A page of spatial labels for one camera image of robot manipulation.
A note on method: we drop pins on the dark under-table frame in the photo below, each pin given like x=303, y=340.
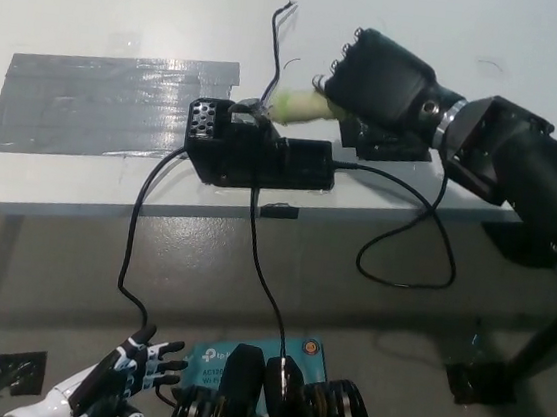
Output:
x=516, y=245

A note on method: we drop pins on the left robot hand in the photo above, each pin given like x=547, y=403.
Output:
x=129, y=372

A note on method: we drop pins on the black floor tape square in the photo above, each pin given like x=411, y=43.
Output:
x=13, y=372

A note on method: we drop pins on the black robot torso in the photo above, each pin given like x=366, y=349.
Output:
x=242, y=390

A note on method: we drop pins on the tape-wrapped soldering iron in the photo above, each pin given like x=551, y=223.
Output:
x=302, y=106

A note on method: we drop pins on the grey duct tape patch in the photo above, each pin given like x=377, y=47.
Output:
x=99, y=102

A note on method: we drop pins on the teal tp-link box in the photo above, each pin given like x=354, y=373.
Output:
x=211, y=359

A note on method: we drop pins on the black floor tape under leg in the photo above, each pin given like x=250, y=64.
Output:
x=474, y=387

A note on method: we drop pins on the black tape patch on table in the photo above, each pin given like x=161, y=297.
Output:
x=386, y=148

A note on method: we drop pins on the black soldering iron base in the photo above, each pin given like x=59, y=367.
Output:
x=254, y=160

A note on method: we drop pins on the small black tape strip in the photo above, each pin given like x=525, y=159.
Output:
x=279, y=211

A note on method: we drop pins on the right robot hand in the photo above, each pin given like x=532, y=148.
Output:
x=383, y=84

